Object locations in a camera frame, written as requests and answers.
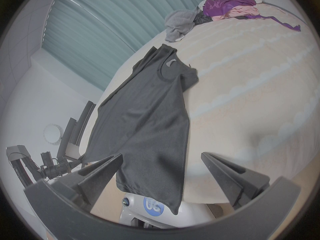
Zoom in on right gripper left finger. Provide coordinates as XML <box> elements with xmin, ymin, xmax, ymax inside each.
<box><xmin>53</xmin><ymin>153</ymin><xmax>124</xmax><ymax>205</ymax></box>

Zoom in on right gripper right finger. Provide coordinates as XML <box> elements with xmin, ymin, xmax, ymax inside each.
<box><xmin>201</xmin><ymin>152</ymin><xmax>270</xmax><ymax>206</ymax></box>

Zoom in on black T-shirt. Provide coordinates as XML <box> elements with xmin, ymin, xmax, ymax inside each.
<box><xmin>81</xmin><ymin>43</ymin><xmax>199</xmax><ymax>216</ymax></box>

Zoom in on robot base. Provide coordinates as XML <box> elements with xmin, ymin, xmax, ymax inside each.
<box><xmin>119</xmin><ymin>195</ymin><xmax>190</xmax><ymax>231</ymax></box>

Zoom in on bed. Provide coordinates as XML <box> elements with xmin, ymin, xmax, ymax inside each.
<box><xmin>79</xmin><ymin>0</ymin><xmax>318</xmax><ymax>218</ymax></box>

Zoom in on round white mirror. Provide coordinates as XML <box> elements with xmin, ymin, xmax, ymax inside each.
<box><xmin>44</xmin><ymin>124</ymin><xmax>62</xmax><ymax>144</ymax></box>

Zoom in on black chest of drawers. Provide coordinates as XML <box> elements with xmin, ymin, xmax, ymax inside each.
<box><xmin>70</xmin><ymin>101</ymin><xmax>97</xmax><ymax>146</ymax></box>

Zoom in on blue-green curtain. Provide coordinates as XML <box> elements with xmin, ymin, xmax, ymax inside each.
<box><xmin>40</xmin><ymin>0</ymin><xmax>140</xmax><ymax>92</ymax></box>
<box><xmin>59</xmin><ymin>0</ymin><xmax>209</xmax><ymax>52</ymax></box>

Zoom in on black shiny garment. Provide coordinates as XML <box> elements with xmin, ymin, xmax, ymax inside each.
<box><xmin>192</xmin><ymin>13</ymin><xmax>213</xmax><ymax>26</ymax></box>

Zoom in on pink garment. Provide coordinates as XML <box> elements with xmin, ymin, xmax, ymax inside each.
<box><xmin>211</xmin><ymin>6</ymin><xmax>259</xmax><ymax>22</ymax></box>

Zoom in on grey garment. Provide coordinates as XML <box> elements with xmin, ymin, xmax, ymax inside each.
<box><xmin>164</xmin><ymin>8</ymin><xmax>200</xmax><ymax>42</ymax></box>

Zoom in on purple satin garment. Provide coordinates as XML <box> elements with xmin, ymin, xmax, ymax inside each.
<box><xmin>202</xmin><ymin>0</ymin><xmax>301</xmax><ymax>32</ymax></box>

